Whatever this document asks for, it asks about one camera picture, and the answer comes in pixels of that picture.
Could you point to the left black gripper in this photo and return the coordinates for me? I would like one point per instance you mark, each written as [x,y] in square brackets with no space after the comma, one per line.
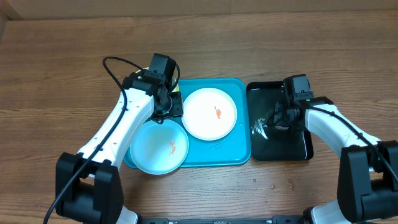
[177,111]

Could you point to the light blue plate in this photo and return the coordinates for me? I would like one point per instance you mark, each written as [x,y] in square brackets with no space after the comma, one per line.
[159,149]

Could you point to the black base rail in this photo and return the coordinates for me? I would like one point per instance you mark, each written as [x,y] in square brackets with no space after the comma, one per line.
[279,219]

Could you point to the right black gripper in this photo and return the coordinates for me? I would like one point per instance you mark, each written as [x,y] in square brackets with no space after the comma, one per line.
[280,121]

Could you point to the green sponge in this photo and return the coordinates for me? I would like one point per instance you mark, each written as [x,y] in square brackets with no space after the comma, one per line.
[282,127]

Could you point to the teal plastic tray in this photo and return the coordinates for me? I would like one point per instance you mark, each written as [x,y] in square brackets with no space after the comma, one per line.
[231,150]

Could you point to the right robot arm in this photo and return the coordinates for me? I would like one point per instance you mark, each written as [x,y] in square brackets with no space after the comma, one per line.
[367,179]

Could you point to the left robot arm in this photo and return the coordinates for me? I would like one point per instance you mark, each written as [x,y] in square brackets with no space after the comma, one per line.
[88,186]

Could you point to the yellow-green plate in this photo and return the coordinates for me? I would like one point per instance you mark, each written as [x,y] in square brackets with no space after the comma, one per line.
[174,80]

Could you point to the white plate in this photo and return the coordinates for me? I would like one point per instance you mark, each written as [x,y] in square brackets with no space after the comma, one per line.
[209,114]

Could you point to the black rectangular tray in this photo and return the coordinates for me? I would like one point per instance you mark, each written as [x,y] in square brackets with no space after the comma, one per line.
[267,142]

